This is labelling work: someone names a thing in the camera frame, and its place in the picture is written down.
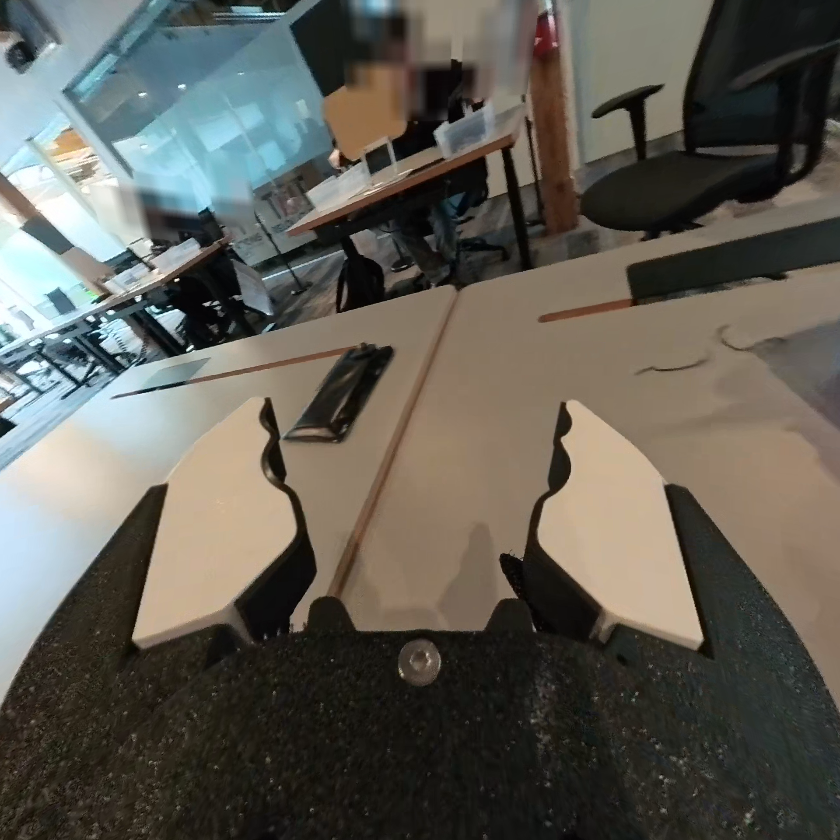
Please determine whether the grey desk cable cover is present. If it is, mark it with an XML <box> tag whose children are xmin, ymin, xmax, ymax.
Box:
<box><xmin>141</xmin><ymin>357</ymin><xmax>212</xmax><ymax>389</ymax></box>

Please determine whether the small white framed screen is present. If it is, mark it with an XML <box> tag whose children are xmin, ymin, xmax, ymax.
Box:
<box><xmin>362</xmin><ymin>136</ymin><xmax>399</xmax><ymax>176</ymax></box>

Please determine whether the black desk cable cover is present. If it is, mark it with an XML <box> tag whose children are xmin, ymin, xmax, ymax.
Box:
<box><xmin>626</xmin><ymin>217</ymin><xmax>840</xmax><ymax>307</ymax></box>

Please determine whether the clear plastic container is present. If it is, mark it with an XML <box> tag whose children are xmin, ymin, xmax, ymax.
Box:
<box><xmin>433</xmin><ymin>105</ymin><xmax>497</xmax><ymax>160</ymax></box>

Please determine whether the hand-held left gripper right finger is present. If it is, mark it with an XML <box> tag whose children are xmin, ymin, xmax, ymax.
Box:
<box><xmin>524</xmin><ymin>399</ymin><xmax>707</xmax><ymax>652</ymax></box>

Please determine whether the shiny plastic pouch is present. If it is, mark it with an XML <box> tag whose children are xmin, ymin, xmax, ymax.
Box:
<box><xmin>282</xmin><ymin>344</ymin><xmax>395</xmax><ymax>445</ymax></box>

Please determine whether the black backpack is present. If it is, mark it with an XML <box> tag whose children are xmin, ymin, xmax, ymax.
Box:
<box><xmin>336</xmin><ymin>255</ymin><xmax>386</xmax><ymax>314</ymax></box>

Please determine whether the wooden post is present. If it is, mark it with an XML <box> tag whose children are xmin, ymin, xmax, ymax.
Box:
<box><xmin>528</xmin><ymin>0</ymin><xmax>580</xmax><ymax>235</ymax></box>

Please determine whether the red fire extinguisher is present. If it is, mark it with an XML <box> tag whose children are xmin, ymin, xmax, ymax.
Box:
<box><xmin>533</xmin><ymin>0</ymin><xmax>560</xmax><ymax>59</ymax></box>

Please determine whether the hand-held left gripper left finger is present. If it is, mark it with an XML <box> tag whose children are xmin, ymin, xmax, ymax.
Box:
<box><xmin>131</xmin><ymin>396</ymin><xmax>318</xmax><ymax>651</ymax></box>

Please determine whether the black thread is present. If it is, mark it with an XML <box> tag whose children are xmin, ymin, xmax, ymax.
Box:
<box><xmin>633</xmin><ymin>354</ymin><xmax>711</xmax><ymax>376</ymax></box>
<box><xmin>718</xmin><ymin>325</ymin><xmax>788</xmax><ymax>352</ymax></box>

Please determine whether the wooden desk with black legs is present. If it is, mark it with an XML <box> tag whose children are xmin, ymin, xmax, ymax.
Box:
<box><xmin>66</xmin><ymin>236</ymin><xmax>234</xmax><ymax>358</ymax></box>
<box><xmin>287</xmin><ymin>108</ymin><xmax>534</xmax><ymax>271</ymax></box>

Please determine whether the black office chair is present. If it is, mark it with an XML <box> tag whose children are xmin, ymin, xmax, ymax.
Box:
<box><xmin>581</xmin><ymin>0</ymin><xmax>840</xmax><ymax>241</ymax></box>

